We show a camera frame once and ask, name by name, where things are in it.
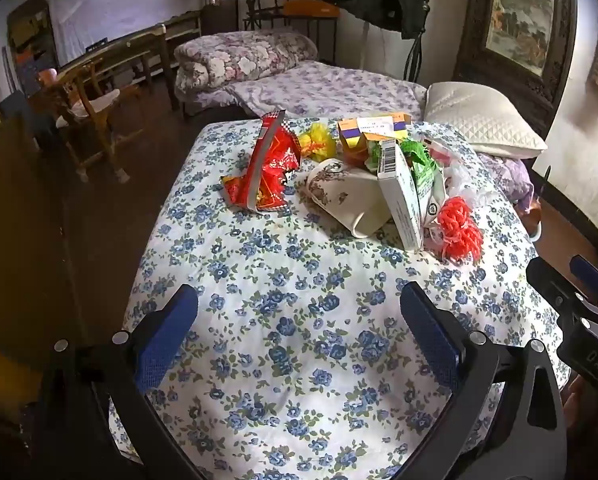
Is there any red mesh net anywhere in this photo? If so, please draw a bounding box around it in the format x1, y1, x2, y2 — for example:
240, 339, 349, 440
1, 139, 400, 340
424, 196, 484, 263

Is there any folded floral quilt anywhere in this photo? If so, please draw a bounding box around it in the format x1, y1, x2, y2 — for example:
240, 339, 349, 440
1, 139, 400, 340
173, 30, 319, 106

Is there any white floral cup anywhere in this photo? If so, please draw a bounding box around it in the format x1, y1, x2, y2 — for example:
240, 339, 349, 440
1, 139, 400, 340
305, 158, 395, 239

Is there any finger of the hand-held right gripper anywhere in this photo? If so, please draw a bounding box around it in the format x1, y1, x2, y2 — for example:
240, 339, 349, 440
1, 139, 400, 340
569, 254, 598, 307
525, 257, 582, 322

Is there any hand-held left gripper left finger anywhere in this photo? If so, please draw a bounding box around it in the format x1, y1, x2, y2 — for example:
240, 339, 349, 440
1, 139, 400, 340
29, 284, 200, 480

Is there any wooden rocking chair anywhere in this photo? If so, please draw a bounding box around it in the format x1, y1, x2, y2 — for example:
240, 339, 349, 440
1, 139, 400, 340
32, 57, 145, 183

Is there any orange chair seat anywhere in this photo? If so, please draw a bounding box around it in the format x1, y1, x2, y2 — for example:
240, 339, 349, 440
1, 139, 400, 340
283, 0, 341, 18

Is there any white quilted pillow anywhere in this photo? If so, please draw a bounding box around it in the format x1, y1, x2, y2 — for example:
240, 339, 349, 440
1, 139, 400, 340
423, 81, 548, 160

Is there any framed landscape painting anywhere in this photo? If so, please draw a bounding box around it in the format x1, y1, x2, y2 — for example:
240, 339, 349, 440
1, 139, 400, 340
454, 0, 580, 136

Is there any blue floral bed sheet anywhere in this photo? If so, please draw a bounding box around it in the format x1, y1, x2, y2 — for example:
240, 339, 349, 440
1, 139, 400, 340
108, 119, 572, 480

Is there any white wall sheet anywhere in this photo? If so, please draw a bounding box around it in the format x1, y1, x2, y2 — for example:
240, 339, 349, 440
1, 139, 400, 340
49, 0, 215, 56

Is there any red snack wrapper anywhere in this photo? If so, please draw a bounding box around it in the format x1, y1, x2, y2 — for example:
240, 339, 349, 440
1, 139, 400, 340
220, 110, 302, 213

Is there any green wrapper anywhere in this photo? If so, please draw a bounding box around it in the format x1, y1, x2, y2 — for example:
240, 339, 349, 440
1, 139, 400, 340
366, 137, 442, 196

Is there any orange cardboard box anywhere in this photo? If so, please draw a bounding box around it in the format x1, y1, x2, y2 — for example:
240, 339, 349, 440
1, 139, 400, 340
337, 114, 412, 166

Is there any purple floral bed sheet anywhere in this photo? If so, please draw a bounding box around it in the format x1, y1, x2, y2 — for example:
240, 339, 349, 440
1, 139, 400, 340
224, 60, 427, 123

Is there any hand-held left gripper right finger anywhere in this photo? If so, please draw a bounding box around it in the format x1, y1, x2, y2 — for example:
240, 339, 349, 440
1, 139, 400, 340
399, 281, 570, 480

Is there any yellow wrapper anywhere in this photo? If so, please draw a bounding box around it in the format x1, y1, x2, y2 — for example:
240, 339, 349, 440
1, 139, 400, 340
298, 121, 337, 163

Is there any white carton box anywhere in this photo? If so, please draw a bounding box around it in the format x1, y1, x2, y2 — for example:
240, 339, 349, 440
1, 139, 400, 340
376, 139, 427, 252

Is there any white printed packet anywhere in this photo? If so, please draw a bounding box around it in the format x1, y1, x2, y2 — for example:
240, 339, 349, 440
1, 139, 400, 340
416, 170, 447, 241

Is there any black coat stand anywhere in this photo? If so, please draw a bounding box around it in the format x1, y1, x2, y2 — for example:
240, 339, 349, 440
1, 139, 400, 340
404, 30, 425, 83

